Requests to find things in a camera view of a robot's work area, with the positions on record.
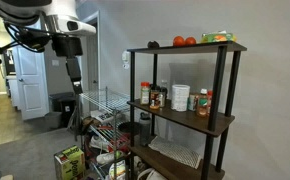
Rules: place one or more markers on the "white sneaker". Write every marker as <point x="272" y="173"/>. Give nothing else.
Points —
<point x="105" y="157"/>

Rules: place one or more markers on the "black trash bin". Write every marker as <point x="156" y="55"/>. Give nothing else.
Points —
<point x="63" y="103"/>

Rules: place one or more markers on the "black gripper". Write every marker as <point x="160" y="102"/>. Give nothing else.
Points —
<point x="66" y="46"/>

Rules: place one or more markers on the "white cylindrical canister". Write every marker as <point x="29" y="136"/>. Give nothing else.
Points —
<point x="180" y="98"/>

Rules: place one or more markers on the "red capped spice jar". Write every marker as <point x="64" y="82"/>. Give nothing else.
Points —
<point x="145" y="95"/>

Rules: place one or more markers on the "slim red capped jar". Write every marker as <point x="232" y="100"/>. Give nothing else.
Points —
<point x="210" y="100"/>

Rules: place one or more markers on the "black water bottle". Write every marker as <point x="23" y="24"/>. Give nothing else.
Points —
<point x="144" y="128"/>

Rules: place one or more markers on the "green yellow box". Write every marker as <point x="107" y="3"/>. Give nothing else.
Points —
<point x="218" y="37"/>

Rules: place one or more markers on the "white bag under shelf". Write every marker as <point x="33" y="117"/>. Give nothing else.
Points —
<point x="151" y="175"/>

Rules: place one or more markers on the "grey plastic bin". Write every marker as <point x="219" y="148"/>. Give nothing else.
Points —
<point x="53" y="120"/>

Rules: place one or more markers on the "white mesh mat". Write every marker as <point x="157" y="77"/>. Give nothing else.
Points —
<point x="176" y="151"/>

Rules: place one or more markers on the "black frame wooden shelf unit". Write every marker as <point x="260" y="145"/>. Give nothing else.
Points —
<point x="185" y="118"/>

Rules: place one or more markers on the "black cooking pot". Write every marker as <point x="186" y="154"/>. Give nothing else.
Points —
<point x="128" y="127"/>

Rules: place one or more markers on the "tin can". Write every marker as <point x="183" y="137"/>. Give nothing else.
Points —
<point x="192" y="102"/>

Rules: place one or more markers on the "orange label spice bottle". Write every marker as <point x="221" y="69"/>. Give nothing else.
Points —
<point x="154" y="98"/>

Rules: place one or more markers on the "red tomato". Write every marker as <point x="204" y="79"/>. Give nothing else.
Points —
<point x="190" y="41"/>
<point x="178" y="41"/>

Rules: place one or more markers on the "wall light switch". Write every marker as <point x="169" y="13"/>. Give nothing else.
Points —
<point x="55" y="62"/>

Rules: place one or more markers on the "green cardboard box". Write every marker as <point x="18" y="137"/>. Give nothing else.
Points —
<point x="70" y="163"/>

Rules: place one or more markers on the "white panel door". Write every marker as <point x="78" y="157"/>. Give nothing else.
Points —
<point x="31" y="83"/>

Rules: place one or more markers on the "sauce bottle red cap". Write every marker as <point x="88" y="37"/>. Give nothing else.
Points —
<point x="202" y="104"/>

